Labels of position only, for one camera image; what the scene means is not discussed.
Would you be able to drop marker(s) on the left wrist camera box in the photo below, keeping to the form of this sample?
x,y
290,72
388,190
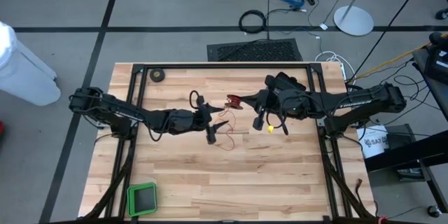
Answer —
x,y
197,119

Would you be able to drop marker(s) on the black desk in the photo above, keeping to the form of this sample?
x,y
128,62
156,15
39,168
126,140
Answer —
x,y
420,147

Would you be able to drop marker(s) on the thin black slanted pole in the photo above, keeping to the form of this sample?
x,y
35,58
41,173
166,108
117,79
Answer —
x,y
390,24

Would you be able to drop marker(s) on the black floor mat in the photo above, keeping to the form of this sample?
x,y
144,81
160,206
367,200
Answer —
x,y
255,50

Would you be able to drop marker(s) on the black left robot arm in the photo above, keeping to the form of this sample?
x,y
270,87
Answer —
x,y
115,110

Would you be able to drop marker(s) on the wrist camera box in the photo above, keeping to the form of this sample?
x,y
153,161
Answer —
x,y
271,101
197,119

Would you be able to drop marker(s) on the red tape band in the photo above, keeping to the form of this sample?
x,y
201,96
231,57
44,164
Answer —
x,y
382,220

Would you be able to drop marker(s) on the black aluminium table frame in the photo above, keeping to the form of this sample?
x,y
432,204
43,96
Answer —
x,y
224,66

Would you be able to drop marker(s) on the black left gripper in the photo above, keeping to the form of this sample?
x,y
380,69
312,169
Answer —
x,y
210,134

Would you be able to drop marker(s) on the white round pedestal stand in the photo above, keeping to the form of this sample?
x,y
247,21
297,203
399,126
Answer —
x,y
353,21

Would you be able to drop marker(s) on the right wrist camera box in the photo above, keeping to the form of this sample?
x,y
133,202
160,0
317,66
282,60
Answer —
x,y
271,101

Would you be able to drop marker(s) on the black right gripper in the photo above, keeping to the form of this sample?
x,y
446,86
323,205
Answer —
x,y
259,122

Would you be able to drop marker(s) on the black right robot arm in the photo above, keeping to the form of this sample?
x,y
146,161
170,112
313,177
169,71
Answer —
x,y
367,101

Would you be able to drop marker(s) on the black caster wheel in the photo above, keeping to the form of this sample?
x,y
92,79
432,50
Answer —
x,y
434,211
441,14

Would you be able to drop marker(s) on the white trash bin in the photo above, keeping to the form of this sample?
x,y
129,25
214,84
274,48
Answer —
x,y
24,73

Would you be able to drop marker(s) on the black tape roll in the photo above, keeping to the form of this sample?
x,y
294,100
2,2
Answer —
x,y
157,75

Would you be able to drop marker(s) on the green plastic tray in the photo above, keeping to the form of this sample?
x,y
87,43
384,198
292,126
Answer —
x,y
141,199

